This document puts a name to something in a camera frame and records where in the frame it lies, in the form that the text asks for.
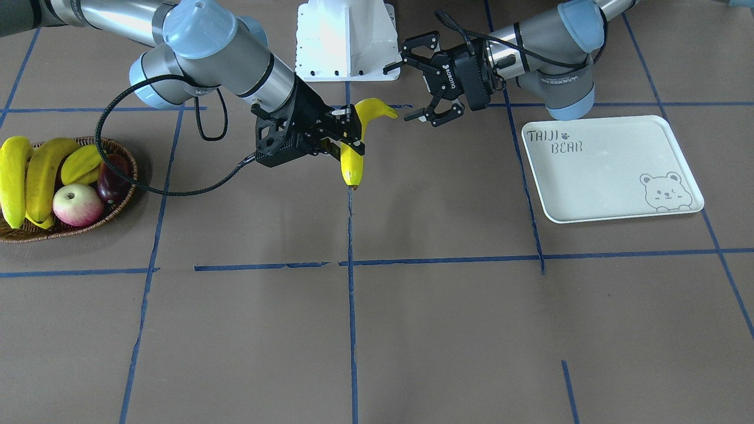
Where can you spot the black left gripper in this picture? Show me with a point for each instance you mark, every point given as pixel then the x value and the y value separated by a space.
pixel 446 75

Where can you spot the yellow starfruit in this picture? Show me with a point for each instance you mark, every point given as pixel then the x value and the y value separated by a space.
pixel 84 160

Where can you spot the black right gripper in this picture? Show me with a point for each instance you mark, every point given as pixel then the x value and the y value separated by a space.
pixel 314 111

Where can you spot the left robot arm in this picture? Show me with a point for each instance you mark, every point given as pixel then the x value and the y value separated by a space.
pixel 550 55

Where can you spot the red and yellow apple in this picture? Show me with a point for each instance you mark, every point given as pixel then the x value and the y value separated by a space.
pixel 77 205

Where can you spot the woven wicker basket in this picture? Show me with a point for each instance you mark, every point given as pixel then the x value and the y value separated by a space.
pixel 30 232

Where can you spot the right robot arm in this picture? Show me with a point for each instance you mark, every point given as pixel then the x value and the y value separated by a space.
pixel 203 46

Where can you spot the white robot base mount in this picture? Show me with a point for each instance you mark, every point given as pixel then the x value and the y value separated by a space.
pixel 346 41

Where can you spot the white bear tray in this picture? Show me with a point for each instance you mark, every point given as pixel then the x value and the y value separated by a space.
pixel 609 168

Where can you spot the dark purple plum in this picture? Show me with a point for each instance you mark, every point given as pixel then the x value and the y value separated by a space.
pixel 111 188

